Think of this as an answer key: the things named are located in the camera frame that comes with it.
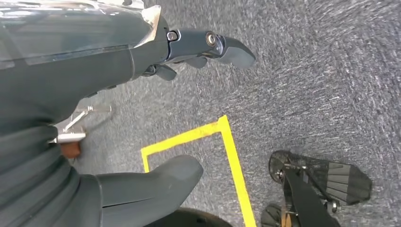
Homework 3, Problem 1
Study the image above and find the yellow floor tape square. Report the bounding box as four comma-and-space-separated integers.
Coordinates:
140, 114, 258, 227

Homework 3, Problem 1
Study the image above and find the black robot leg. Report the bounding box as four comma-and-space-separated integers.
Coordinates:
282, 169, 343, 227

